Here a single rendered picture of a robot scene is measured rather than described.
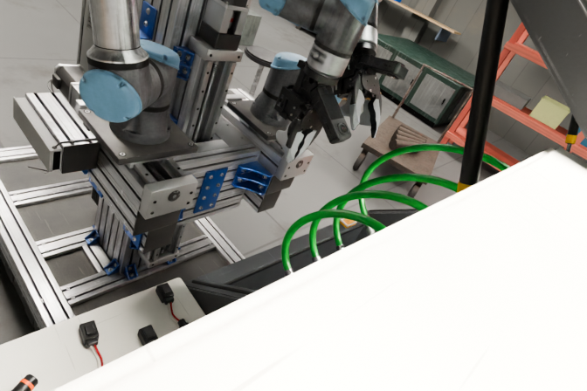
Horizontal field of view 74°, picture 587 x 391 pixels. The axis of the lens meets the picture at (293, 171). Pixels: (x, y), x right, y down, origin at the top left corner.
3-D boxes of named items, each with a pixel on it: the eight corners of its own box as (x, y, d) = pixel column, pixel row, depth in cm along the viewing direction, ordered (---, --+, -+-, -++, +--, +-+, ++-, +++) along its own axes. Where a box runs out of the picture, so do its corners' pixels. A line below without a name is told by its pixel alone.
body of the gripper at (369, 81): (351, 106, 97) (353, 61, 99) (382, 99, 91) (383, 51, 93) (332, 97, 91) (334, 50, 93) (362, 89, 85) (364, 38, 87)
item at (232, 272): (338, 246, 134) (359, 212, 126) (347, 255, 132) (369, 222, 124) (177, 322, 90) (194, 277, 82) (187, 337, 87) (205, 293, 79)
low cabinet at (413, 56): (468, 120, 682) (493, 85, 647) (433, 130, 559) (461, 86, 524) (390, 72, 760) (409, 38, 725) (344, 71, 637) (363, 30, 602)
